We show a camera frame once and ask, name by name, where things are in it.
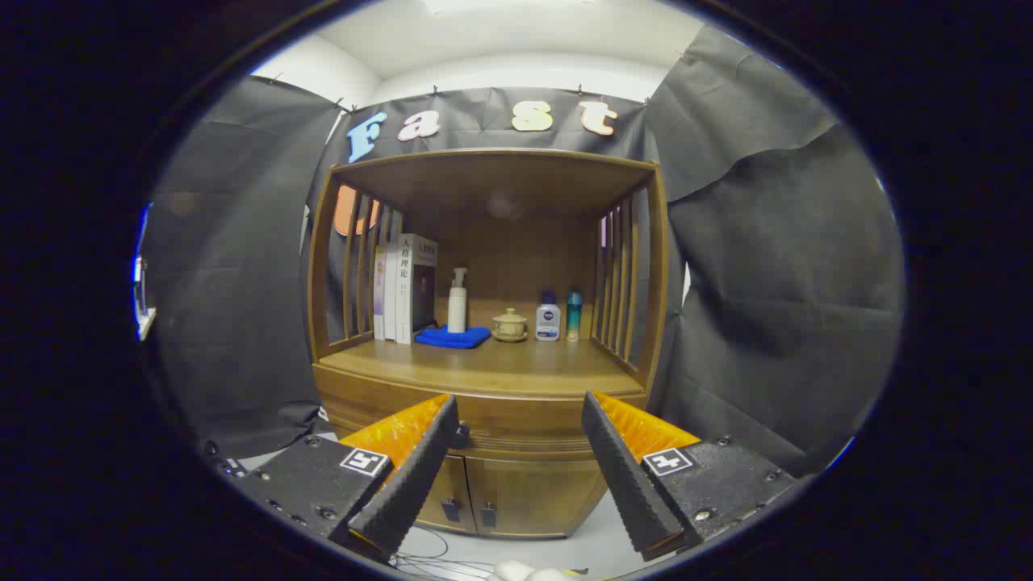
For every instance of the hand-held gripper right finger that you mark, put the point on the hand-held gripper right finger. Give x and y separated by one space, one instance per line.
629 484

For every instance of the thin white book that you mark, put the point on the thin white book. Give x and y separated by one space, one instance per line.
391 290

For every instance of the white lotion bottle blue cap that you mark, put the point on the white lotion bottle blue cap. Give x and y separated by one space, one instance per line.
548 323

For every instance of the black drawer knob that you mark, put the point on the black drawer knob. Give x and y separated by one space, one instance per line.
462 436

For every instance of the white rounded object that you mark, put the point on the white rounded object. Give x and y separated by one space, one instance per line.
516 571

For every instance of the wooden cabinet door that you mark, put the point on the wooden cabinet door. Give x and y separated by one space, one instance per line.
452 484
541 496

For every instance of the wooden countertop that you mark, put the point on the wooden countertop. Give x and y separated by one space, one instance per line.
500 367

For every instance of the blue folded cloth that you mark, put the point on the blue folded cloth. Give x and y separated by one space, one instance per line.
452 337

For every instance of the wooden drawer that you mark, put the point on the wooden drawer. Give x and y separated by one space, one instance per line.
524 424

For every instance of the thick white and black book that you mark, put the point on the thick white and black book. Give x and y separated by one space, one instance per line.
416 282

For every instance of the purple spine book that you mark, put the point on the purple spine book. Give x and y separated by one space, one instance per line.
378 294

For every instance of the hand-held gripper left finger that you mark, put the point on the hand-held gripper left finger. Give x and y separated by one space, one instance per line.
411 484

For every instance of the teal slim bottle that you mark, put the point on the teal slim bottle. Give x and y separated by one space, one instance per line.
573 319

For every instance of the wooden cabinet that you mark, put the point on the wooden cabinet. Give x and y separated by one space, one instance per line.
500 194

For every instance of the white pump bottle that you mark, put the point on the white pump bottle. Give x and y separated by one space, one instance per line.
457 311

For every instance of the beige lidded teacup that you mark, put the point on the beige lidded teacup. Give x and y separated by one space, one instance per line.
510 325

